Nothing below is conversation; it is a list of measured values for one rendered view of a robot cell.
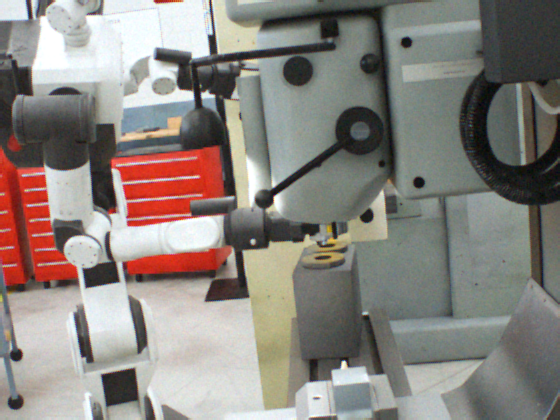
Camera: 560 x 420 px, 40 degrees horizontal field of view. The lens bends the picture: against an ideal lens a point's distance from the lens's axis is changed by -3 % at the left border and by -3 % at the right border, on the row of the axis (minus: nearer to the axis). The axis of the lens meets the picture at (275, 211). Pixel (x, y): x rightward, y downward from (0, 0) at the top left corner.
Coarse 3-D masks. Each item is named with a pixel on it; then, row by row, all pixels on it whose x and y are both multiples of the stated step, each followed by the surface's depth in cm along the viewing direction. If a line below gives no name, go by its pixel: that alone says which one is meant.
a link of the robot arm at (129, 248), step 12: (96, 216) 165; (108, 216) 169; (84, 228) 161; (96, 228) 162; (108, 228) 167; (120, 228) 165; (132, 228) 164; (144, 228) 163; (156, 228) 162; (108, 240) 163; (120, 240) 162; (132, 240) 162; (144, 240) 162; (156, 240) 162; (108, 252) 163; (120, 252) 162; (132, 252) 163; (144, 252) 163; (156, 252) 163
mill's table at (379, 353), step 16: (368, 320) 188; (384, 320) 179; (368, 336) 177; (384, 336) 169; (368, 352) 161; (384, 352) 160; (304, 368) 157; (320, 368) 156; (336, 368) 155; (368, 368) 153; (384, 368) 152; (400, 368) 151; (288, 384) 150; (304, 384) 149; (400, 384) 144; (288, 400) 143
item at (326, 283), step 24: (312, 264) 159; (336, 264) 159; (312, 288) 158; (336, 288) 157; (312, 312) 159; (336, 312) 158; (360, 312) 174; (312, 336) 160; (336, 336) 159; (360, 336) 168
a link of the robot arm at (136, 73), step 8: (144, 56) 202; (128, 64) 202; (136, 64) 202; (144, 64) 204; (128, 72) 200; (136, 72) 204; (144, 72) 206; (128, 80) 199; (136, 80) 205; (128, 88) 200; (136, 88) 203
